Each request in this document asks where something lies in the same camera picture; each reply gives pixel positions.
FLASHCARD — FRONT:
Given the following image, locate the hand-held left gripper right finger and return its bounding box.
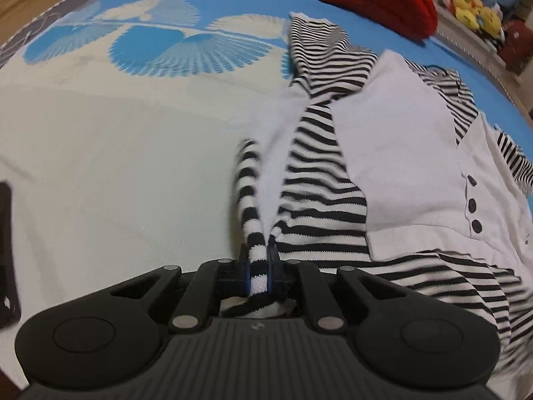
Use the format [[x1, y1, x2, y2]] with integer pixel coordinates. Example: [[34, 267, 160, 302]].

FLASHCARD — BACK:
[[266, 237, 412, 333]]

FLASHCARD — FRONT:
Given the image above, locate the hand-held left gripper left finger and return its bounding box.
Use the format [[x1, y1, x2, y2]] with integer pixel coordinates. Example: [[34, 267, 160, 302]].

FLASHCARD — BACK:
[[109, 242, 252, 333]]

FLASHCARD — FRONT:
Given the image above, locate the striped and white small garment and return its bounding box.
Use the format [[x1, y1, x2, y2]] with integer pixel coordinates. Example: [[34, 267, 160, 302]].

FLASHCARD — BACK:
[[217, 12, 533, 400]]

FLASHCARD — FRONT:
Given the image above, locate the blue and white patterned bedsheet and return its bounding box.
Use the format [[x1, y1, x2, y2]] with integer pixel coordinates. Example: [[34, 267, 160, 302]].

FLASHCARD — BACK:
[[0, 0, 533, 400]]

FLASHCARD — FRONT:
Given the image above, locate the black flat object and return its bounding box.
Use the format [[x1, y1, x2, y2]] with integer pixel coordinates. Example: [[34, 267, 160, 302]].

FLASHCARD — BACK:
[[0, 181, 21, 330]]

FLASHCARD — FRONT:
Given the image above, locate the white windowsill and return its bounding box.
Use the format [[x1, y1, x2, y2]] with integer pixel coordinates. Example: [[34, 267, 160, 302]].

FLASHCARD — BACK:
[[435, 8, 521, 88]]

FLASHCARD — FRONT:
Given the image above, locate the yellow plush toy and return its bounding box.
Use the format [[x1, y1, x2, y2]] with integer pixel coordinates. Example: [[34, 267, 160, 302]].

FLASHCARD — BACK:
[[453, 0, 484, 30], [479, 6, 504, 36]]

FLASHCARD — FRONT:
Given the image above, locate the dark red bag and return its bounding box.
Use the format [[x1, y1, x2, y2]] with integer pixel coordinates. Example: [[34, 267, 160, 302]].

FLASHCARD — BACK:
[[497, 19, 530, 72]]

